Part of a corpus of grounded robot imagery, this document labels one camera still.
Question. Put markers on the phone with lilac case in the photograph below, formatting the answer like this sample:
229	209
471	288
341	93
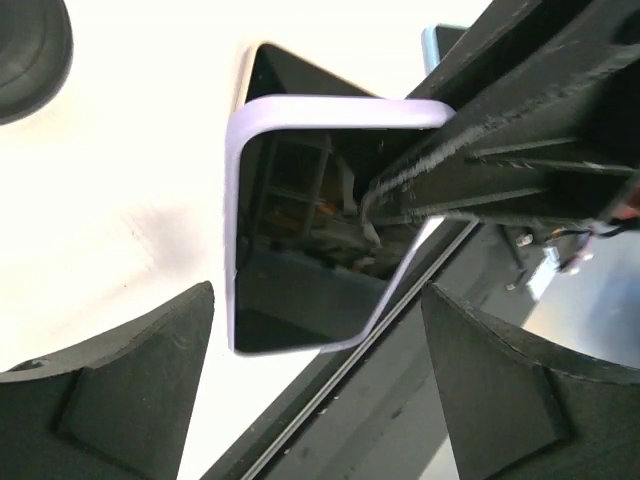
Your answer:
305	268

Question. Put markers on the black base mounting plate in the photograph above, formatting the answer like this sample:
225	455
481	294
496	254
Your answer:
374	412

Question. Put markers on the phone with cream case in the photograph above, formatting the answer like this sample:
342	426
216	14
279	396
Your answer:
269	69

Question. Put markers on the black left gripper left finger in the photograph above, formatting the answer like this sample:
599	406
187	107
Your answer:
115	406

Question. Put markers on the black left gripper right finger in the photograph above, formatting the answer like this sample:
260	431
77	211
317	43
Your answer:
518	406

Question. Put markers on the black clamp phone stand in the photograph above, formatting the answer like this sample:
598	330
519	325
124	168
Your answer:
36	55

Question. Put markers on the phone with blue case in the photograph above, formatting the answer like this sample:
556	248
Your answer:
437	40

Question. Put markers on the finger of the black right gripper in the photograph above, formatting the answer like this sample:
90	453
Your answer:
546	123

